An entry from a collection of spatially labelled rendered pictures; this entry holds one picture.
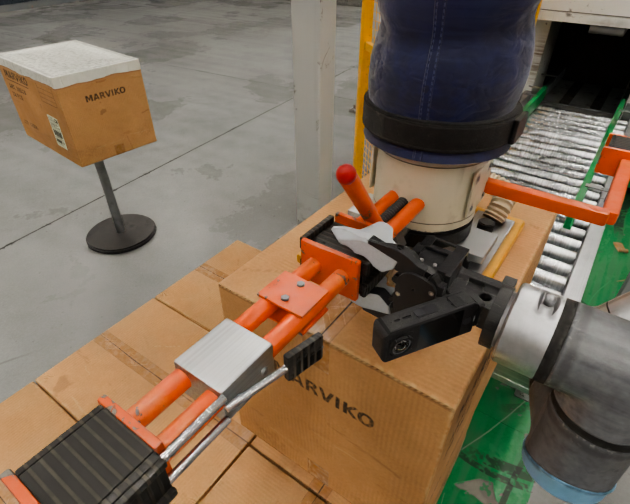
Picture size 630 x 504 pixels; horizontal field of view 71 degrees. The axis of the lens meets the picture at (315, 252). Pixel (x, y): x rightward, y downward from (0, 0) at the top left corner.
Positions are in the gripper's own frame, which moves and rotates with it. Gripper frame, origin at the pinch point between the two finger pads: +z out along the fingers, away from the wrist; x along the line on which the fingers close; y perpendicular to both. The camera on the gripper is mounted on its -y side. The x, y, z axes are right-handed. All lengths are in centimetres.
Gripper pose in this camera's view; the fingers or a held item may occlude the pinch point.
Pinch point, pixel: (335, 261)
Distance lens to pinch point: 54.8
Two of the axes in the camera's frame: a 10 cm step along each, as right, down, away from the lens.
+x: 0.0, -8.0, -6.1
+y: 5.8, -4.9, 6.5
